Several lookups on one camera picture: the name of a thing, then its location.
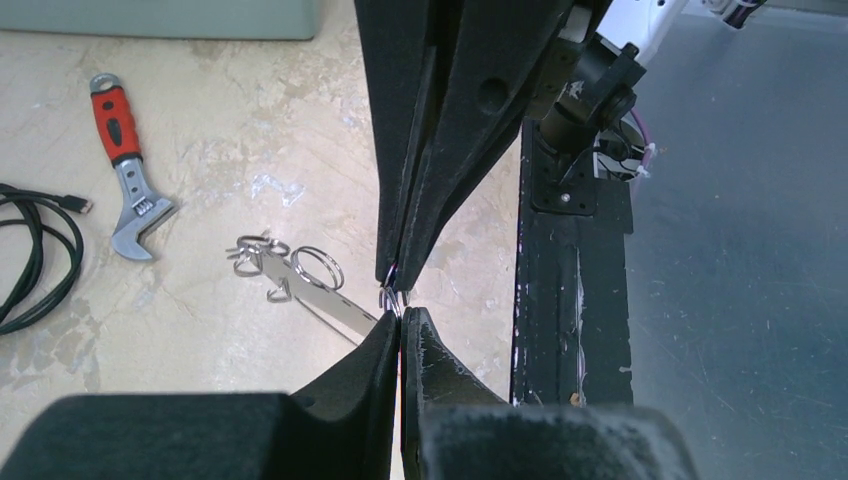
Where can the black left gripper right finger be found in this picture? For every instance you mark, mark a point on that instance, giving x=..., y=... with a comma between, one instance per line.
x=454, y=427

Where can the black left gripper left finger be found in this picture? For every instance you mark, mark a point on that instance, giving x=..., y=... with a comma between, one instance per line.
x=339, y=426

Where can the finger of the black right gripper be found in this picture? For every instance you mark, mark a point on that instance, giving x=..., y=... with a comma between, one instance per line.
x=502, y=52
x=407, y=48

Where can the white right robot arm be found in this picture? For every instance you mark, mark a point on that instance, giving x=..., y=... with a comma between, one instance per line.
x=599, y=89

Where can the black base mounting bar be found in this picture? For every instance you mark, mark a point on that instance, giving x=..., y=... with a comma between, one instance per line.
x=571, y=335

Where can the clear green plastic toolbox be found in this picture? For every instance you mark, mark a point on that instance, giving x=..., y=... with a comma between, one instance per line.
x=177, y=19

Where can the red handled adjustable wrench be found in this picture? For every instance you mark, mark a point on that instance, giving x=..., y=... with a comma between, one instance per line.
x=143, y=208

